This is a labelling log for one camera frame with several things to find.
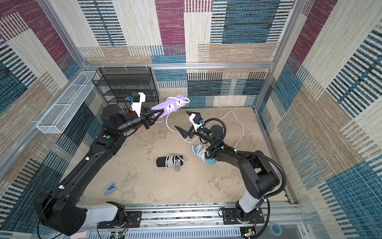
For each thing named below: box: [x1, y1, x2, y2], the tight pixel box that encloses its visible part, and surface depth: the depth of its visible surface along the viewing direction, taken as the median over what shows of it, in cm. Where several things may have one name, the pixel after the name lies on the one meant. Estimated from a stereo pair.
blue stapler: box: [104, 182, 117, 195], surface depth 83 cm
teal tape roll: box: [268, 223, 283, 237], surface depth 71 cm
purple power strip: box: [150, 94, 187, 120], surface depth 67 cm
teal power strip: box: [192, 143, 217, 166], surface depth 91 cm
